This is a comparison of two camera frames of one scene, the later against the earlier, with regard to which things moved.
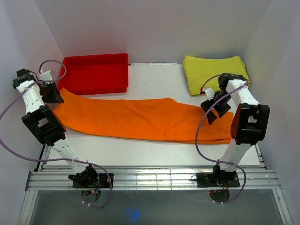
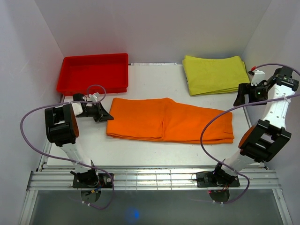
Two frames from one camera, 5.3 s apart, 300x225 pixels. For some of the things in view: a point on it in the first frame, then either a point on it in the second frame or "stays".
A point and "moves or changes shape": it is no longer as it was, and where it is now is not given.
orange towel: [170, 119] moves or changes shape
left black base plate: [104, 182] stays
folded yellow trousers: [198, 69] stays
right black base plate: [206, 180] stays
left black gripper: [55, 96] → [102, 114]
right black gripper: [221, 111] → [245, 88]
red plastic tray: [95, 74] stays
